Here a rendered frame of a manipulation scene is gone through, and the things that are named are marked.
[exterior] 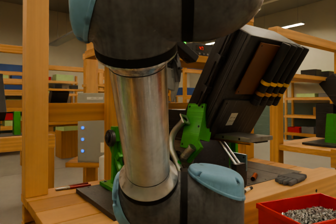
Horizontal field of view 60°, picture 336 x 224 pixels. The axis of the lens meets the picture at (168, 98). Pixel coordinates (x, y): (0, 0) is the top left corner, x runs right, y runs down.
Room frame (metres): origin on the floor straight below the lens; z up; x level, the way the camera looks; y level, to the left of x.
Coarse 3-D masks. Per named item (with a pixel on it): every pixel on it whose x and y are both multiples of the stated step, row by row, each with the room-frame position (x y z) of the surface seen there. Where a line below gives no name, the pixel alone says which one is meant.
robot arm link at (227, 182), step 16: (192, 176) 0.58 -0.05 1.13; (208, 176) 0.56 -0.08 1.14; (224, 176) 0.57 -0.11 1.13; (240, 176) 0.60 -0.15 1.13; (192, 192) 0.57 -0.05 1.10; (208, 192) 0.56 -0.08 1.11; (224, 192) 0.55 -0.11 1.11; (240, 192) 0.57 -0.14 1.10; (192, 208) 0.56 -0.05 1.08; (208, 208) 0.56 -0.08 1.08; (224, 208) 0.56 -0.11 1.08; (240, 208) 0.57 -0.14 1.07
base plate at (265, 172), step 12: (252, 168) 1.66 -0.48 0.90; (264, 168) 1.66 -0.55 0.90; (276, 168) 1.66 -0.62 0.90; (264, 180) 1.41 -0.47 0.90; (84, 192) 1.22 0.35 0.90; (96, 192) 1.22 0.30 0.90; (108, 192) 1.22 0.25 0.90; (96, 204) 1.10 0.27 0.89; (108, 204) 1.08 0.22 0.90; (108, 216) 1.01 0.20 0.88
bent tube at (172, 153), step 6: (180, 114) 1.35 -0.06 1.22; (180, 120) 1.34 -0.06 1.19; (186, 120) 1.35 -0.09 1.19; (174, 126) 1.37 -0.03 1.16; (180, 126) 1.35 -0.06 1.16; (174, 132) 1.37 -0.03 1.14; (174, 138) 1.38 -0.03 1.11; (174, 150) 1.34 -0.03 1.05; (174, 156) 1.32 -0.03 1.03; (174, 162) 1.30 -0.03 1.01
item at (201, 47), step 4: (188, 44) 1.65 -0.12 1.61; (192, 44) 1.63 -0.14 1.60; (196, 44) 1.64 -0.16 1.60; (200, 44) 1.66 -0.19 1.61; (204, 44) 1.68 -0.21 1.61; (192, 48) 1.63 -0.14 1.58; (196, 48) 1.64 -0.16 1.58; (200, 48) 1.66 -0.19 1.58; (204, 48) 1.68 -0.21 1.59; (208, 48) 1.70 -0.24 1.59; (196, 52) 1.64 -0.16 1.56; (200, 52) 1.66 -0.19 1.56; (204, 52) 1.68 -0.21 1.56; (208, 52) 1.70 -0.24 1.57
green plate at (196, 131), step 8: (192, 104) 1.36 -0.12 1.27; (200, 104) 1.32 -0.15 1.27; (192, 112) 1.34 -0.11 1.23; (200, 112) 1.30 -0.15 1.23; (192, 120) 1.33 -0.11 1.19; (200, 120) 1.29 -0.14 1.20; (184, 128) 1.36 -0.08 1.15; (192, 128) 1.32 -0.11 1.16; (200, 128) 1.28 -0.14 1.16; (208, 128) 1.32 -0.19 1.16; (184, 136) 1.34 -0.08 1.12; (192, 136) 1.30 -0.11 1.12; (200, 136) 1.29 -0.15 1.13; (208, 136) 1.32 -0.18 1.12; (184, 144) 1.33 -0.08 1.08
